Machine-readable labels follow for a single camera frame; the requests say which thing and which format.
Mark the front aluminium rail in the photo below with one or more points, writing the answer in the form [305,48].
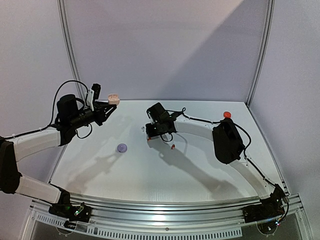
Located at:
[153,213]

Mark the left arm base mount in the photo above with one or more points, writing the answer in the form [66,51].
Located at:
[74,213]

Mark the aluminium frame post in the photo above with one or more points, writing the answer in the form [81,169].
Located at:
[62,10]
[262,51]

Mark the left aluminium frame post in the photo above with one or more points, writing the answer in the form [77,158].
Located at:
[62,10]

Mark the purple charging case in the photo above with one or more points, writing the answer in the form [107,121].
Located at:
[122,148]

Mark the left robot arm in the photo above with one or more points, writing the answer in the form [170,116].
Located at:
[69,119]

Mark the pink charging case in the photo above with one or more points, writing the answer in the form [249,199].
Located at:
[113,99]

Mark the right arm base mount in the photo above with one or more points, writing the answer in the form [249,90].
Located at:
[259,212]

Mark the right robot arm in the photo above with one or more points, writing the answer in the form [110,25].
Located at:
[228,146]

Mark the right aluminium frame post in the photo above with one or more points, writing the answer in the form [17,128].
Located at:
[262,51]

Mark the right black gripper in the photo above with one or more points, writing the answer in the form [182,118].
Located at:
[152,133]

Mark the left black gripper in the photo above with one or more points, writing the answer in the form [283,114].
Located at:
[99,107]

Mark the red charging case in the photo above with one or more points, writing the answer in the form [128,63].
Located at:
[227,114]

